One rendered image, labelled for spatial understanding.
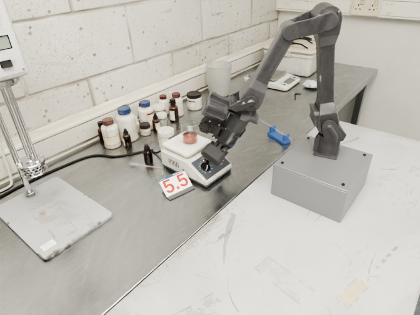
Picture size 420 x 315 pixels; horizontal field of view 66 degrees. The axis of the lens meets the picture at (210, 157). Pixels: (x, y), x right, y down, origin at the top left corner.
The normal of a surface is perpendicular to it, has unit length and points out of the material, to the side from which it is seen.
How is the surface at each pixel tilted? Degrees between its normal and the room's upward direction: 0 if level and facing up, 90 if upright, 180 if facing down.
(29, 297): 0
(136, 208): 0
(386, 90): 90
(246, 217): 0
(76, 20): 90
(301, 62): 94
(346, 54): 90
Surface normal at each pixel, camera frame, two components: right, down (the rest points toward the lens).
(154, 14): 0.78, 0.31
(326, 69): -0.04, 0.55
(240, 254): -0.04, -0.84
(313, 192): -0.62, 0.44
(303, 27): -0.50, 0.61
